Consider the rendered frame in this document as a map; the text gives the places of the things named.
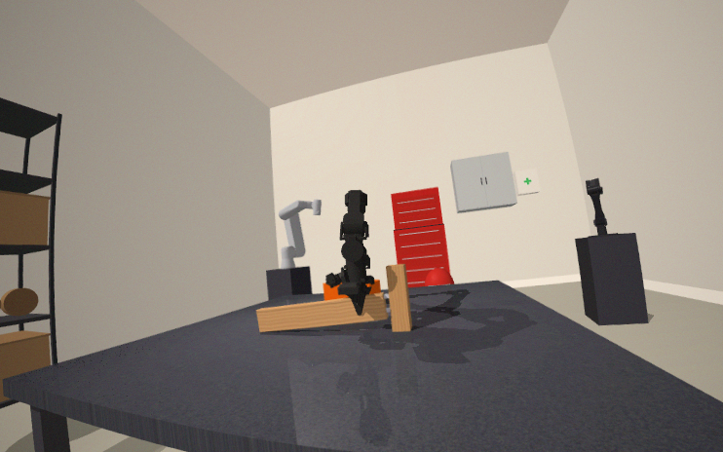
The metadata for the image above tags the light brown wooden post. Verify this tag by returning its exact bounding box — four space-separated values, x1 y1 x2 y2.
386 264 412 332

